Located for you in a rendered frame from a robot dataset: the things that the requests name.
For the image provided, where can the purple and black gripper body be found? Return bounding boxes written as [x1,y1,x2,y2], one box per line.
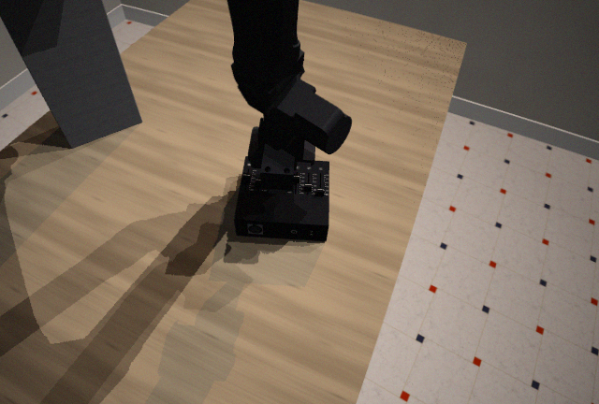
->
[248,120,315,171]

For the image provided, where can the black lighting desk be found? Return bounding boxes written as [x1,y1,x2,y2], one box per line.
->
[234,156,329,241]

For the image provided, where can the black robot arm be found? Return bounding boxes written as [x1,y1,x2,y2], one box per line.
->
[227,0,352,195]

